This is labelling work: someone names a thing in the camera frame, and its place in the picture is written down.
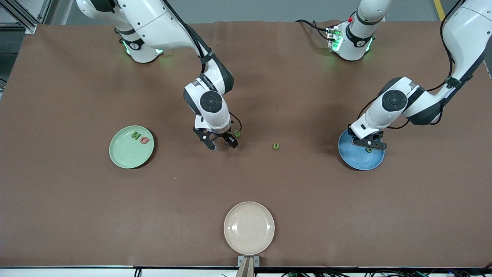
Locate blue plate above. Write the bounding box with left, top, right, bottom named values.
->
left=338, top=126, right=385, bottom=171

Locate beige plate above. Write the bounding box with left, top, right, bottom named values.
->
left=223, top=201, right=276, bottom=256

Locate light green plate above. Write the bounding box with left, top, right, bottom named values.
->
left=109, top=125, right=155, bottom=169

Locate brown table cover sheet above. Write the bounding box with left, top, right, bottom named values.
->
left=0, top=20, right=492, bottom=268

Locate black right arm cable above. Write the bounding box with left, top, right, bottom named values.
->
left=163, top=0, right=243, bottom=136

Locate black arm base cable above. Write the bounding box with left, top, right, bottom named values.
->
left=295, top=19, right=331, bottom=41

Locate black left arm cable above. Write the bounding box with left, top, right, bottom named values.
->
left=357, top=0, right=467, bottom=129

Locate aluminium camera mount beam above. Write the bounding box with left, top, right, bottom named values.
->
left=235, top=257, right=256, bottom=277

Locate aluminium frame strut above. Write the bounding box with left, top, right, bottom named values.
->
left=0, top=0, right=52, bottom=33

